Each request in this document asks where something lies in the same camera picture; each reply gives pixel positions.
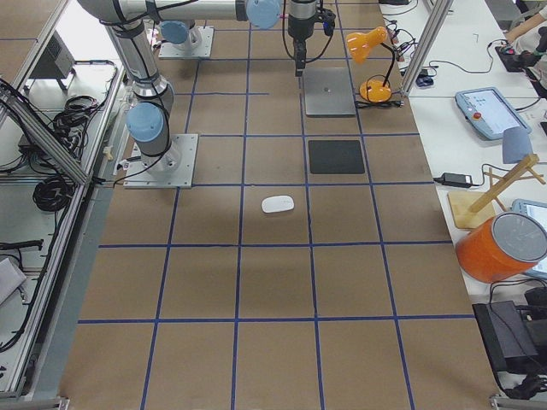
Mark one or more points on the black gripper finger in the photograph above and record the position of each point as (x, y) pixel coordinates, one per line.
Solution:
(303, 54)
(298, 57)

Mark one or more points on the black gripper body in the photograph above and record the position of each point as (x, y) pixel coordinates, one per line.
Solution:
(300, 23)

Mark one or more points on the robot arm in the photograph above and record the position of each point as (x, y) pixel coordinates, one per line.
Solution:
(148, 121)
(181, 33)

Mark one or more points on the black mousepad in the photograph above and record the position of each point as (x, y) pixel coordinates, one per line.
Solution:
(335, 157)

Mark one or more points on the white computer mouse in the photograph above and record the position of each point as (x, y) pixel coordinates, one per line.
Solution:
(277, 204)

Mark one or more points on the silver closed laptop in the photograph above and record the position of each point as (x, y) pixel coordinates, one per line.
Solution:
(328, 92)

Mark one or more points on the orange desk lamp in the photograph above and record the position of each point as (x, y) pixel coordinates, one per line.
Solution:
(375, 87)

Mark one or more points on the black power adapter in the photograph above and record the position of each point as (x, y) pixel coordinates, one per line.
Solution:
(456, 180)

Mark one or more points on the wooden stand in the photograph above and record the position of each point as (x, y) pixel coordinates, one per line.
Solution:
(471, 208)

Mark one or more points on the orange cylindrical container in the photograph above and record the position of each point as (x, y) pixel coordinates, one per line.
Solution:
(489, 252)

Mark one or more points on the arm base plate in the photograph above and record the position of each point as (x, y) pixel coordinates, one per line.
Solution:
(173, 169)
(169, 51)

